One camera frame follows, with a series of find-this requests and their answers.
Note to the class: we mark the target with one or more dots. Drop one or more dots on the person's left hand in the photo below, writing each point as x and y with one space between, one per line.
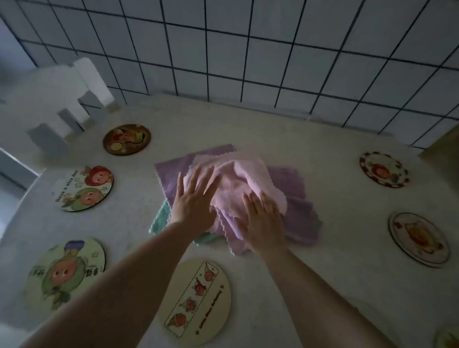
193 208

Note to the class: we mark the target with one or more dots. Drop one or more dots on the person's right hand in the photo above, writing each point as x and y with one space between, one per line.
265 229

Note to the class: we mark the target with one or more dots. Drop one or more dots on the cream strip cartoon coaster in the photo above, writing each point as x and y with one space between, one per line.
201 301

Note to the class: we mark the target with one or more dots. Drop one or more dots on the brown cartoon coaster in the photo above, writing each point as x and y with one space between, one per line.
125 140

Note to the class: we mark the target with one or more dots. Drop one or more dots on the have a nice day coaster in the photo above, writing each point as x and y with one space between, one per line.
86 190

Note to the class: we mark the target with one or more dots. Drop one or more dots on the red rimmed small coaster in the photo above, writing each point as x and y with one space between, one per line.
383 170

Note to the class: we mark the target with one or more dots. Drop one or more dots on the green character round coaster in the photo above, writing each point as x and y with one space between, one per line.
61 276

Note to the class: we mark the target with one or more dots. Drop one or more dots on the white cartoon coaster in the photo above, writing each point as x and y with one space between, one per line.
419 238

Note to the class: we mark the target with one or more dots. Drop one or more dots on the edge coaster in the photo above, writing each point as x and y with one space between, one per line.
450 338

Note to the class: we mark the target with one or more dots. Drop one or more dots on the person's left forearm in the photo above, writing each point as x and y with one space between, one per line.
125 287

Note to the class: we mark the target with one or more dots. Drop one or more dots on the person's right forearm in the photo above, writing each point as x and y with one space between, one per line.
315 304

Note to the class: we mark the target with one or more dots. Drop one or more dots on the cream speckled tablecloth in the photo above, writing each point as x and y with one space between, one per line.
322 143

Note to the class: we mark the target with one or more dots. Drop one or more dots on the white slatted chair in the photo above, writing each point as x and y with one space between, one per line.
43 93

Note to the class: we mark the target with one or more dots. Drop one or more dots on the white cabinet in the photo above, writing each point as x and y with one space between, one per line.
14 50

